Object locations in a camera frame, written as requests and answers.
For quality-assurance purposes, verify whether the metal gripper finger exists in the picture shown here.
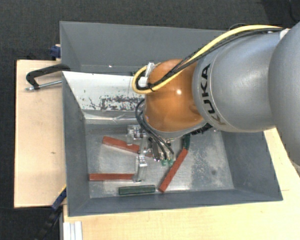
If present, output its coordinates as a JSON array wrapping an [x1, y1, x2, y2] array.
[[132, 154, 149, 183], [126, 124, 148, 146]]

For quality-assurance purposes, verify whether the dark green flat block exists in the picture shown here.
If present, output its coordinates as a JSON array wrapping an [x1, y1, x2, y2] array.
[[182, 133, 192, 150], [118, 184, 157, 197]]

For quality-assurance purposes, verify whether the red-brown flat block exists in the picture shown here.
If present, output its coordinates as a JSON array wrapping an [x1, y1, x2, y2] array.
[[158, 147, 189, 194], [88, 172, 136, 182], [102, 135, 141, 155]]

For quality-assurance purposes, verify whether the grey metal bin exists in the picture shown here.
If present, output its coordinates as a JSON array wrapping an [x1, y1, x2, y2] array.
[[59, 20, 284, 217]]

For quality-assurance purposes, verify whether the pale wood flat board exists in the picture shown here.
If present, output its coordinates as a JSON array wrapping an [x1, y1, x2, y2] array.
[[13, 59, 67, 209]]

